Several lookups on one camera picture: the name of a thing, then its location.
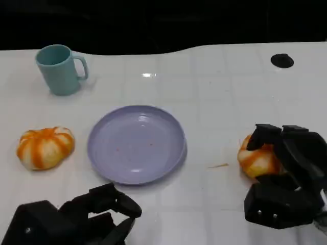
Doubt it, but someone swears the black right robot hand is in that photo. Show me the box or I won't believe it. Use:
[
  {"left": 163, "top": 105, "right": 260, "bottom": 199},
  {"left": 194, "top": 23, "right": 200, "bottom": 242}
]
[{"left": 244, "top": 124, "right": 327, "bottom": 231}]

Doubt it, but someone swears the pale green mug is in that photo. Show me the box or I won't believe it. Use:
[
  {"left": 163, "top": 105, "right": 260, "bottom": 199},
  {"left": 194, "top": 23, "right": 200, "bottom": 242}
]
[{"left": 35, "top": 44, "right": 89, "bottom": 96}]

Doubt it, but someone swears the orange and white bread roll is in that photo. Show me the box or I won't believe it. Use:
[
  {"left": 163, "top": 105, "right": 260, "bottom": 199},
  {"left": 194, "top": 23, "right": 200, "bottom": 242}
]
[
  {"left": 237, "top": 134, "right": 288, "bottom": 180},
  {"left": 16, "top": 126, "right": 76, "bottom": 172}
]

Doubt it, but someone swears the black table cable grommet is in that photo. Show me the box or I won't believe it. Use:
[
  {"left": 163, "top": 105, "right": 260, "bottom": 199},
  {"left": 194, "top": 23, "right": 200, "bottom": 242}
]
[{"left": 270, "top": 53, "right": 294, "bottom": 69}]

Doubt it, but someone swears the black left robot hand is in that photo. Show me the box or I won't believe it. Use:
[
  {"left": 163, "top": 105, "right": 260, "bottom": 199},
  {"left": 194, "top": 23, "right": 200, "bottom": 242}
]
[{"left": 5, "top": 182, "right": 143, "bottom": 245}]

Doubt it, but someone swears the lilac plate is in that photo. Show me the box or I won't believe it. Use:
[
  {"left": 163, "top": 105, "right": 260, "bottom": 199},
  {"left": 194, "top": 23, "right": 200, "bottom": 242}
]
[{"left": 87, "top": 105, "right": 188, "bottom": 186}]

